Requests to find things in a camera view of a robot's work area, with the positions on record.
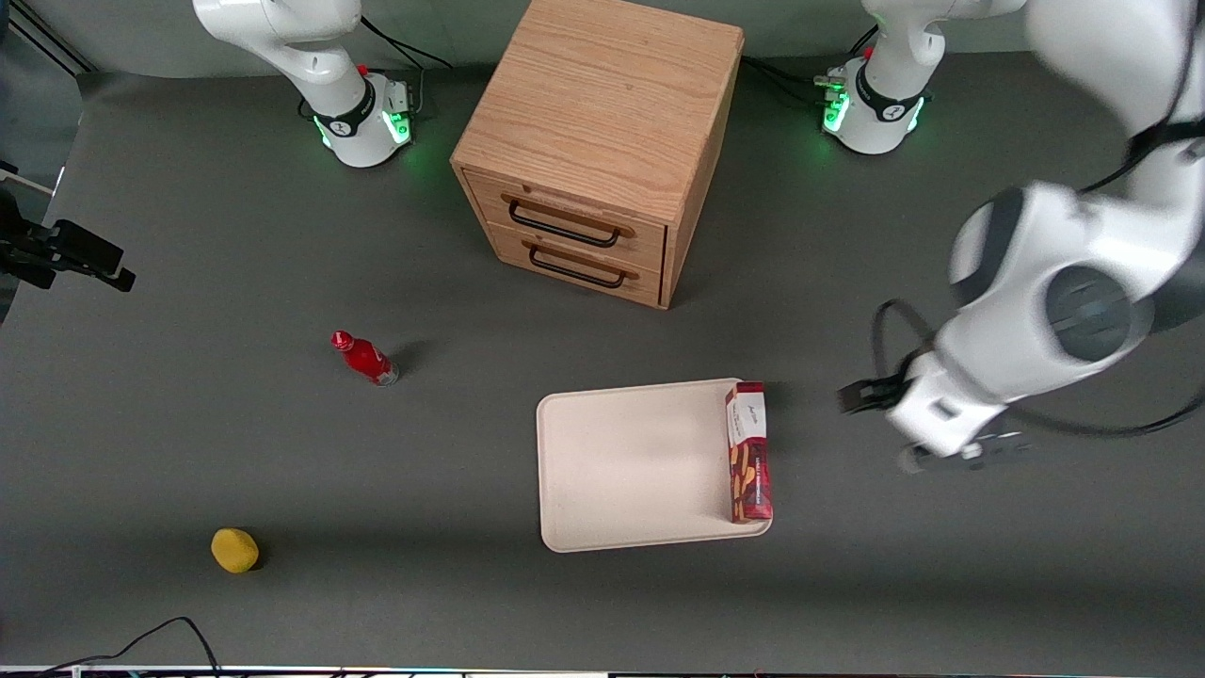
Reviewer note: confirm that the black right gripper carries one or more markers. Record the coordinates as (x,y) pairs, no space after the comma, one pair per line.
(36,250)

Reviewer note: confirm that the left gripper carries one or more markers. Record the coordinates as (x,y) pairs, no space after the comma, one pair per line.
(863,396)

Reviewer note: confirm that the red cookie box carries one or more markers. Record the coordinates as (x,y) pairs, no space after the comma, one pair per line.
(750,461)

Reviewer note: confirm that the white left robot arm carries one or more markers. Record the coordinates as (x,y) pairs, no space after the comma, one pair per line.
(1083,245)

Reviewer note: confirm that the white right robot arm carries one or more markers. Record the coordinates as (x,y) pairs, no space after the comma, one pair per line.
(320,56)

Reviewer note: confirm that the beige rectangular tray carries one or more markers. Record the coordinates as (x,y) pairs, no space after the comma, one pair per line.
(631,466)

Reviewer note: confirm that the dark grey table mat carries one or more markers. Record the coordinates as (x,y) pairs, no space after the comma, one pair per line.
(282,452)

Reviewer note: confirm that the small red bottle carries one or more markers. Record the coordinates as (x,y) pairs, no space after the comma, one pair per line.
(367,358)

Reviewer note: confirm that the yellow sponge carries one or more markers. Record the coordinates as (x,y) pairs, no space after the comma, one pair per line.
(234,550)

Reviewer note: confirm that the wooden two-drawer cabinet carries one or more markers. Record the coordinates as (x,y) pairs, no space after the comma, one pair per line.
(602,104)

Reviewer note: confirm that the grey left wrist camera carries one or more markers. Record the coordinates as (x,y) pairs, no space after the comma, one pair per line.
(970,452)

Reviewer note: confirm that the black frame bar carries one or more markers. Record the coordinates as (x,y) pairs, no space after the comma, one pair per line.
(47,36)

